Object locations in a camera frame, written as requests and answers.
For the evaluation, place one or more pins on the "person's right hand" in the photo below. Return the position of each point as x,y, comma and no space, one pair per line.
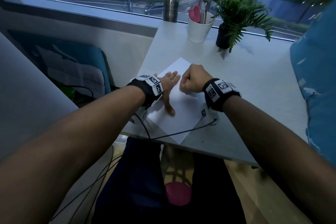
197,78

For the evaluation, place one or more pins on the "person's left hand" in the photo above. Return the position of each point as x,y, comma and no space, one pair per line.
168,84

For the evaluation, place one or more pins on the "white paper sheet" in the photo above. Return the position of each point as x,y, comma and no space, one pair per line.
181,116

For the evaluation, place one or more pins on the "person's left forearm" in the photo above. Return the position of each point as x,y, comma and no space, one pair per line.
65,153

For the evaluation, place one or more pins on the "person's right forearm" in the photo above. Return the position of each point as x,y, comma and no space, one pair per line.
283,158

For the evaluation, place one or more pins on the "grey printed paper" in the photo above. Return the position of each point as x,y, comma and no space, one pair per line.
71,71

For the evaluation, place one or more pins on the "person's dark trousers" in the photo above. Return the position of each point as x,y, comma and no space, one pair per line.
136,192

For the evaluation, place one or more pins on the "white cup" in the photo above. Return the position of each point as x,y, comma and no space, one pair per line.
199,32

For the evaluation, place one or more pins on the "green potted fern black pot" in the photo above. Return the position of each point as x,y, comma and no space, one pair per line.
223,38

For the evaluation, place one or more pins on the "grey pen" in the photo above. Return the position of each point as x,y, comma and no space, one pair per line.
203,17

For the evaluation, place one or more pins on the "pink scissors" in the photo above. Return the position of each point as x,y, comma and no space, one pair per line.
194,15

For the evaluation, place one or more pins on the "steel water bottle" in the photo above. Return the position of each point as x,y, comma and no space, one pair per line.
170,8

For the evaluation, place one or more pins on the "teal chair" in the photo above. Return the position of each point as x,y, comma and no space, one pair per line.
92,55

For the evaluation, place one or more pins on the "pink slipper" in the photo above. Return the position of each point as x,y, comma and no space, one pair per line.
178,194

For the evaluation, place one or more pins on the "blue patterned cushion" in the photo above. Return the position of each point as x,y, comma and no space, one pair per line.
317,74

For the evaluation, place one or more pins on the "black left wrist camera band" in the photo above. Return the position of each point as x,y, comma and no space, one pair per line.
147,87

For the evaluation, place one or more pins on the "black wrist camera band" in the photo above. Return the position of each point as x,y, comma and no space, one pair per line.
147,87
218,95

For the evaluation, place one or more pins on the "black right wrist camera band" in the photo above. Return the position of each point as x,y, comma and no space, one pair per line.
218,95

